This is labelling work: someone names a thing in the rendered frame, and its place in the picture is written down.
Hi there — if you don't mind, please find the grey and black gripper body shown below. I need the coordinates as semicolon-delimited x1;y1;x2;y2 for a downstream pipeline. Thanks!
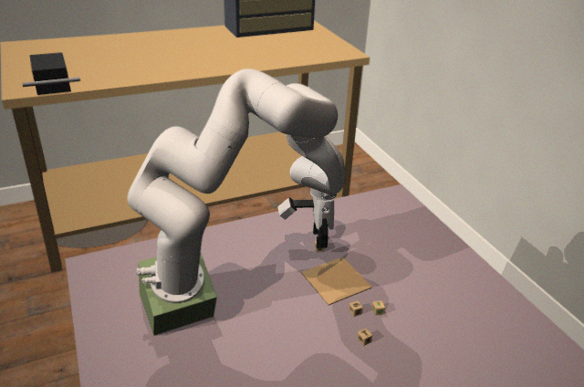
310;193;337;230

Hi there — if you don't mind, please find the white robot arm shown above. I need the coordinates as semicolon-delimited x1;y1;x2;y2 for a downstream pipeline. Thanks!
128;68;346;303

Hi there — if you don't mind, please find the tan flat mat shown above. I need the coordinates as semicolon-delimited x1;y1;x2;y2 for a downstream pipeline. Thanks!
301;257;372;305

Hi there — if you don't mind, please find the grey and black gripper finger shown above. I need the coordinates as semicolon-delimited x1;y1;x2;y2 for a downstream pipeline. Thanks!
317;219;329;248
313;223;323;235

